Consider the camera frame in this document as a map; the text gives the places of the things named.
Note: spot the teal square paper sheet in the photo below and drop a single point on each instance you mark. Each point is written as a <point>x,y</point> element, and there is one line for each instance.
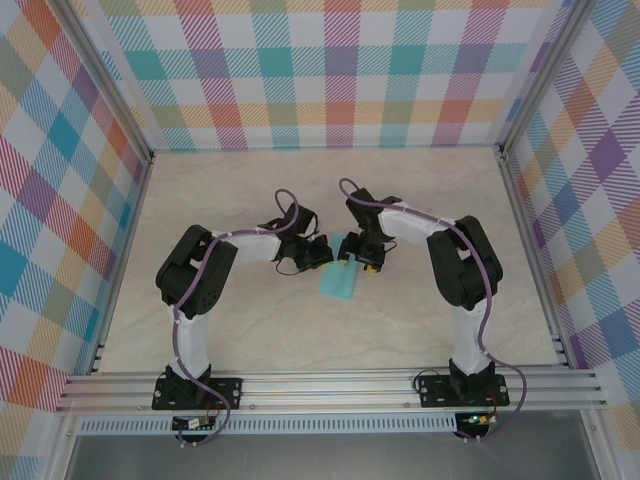
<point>340,285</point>

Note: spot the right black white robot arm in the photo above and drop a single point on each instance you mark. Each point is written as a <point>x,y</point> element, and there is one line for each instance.
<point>465,270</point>

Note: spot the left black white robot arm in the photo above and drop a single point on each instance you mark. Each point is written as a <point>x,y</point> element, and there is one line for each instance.
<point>195,280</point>

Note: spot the right circuit board green light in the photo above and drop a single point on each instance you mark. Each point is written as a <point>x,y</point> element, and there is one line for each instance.
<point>477,419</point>

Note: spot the grey metal panel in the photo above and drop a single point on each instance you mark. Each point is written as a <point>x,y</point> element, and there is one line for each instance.
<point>325,457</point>

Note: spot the left small circuit board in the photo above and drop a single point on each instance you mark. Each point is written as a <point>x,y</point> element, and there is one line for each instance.
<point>182,424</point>

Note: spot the long aluminium mounting rail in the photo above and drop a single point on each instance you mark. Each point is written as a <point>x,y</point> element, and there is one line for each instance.
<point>325,387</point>

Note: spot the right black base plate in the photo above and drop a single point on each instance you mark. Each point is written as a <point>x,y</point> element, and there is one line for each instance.
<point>435,392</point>

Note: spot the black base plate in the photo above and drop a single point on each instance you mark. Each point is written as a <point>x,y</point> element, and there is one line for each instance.
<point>225,390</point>
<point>435,392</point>

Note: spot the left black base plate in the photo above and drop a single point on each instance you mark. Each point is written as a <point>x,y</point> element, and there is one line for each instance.
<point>225,390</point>

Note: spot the left aluminium side rail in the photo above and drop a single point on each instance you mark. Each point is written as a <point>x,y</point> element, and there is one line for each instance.
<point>129,230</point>

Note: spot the aluminium side rail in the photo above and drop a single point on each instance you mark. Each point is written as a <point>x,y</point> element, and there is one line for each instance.
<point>129,230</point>
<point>536,250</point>

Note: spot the right aluminium side rail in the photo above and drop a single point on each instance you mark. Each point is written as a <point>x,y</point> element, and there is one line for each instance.
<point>536,250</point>

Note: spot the right aluminium frame post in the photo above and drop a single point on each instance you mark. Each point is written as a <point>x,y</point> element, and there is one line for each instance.
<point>545,75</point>

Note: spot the aluminium frame post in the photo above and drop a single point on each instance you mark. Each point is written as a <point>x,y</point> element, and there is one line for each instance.
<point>545,75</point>
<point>105,75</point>

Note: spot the left aluminium frame post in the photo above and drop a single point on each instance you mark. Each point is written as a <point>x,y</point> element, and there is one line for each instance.
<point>105,75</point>

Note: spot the right aluminium frame leg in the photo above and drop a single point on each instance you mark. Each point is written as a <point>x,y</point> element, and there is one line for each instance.
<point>597,445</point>

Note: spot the aluminium frame leg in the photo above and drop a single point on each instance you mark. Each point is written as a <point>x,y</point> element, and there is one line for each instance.
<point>597,445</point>
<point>60,450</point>

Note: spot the left aluminium frame leg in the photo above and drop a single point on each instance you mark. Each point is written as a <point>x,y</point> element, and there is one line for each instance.
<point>60,450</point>

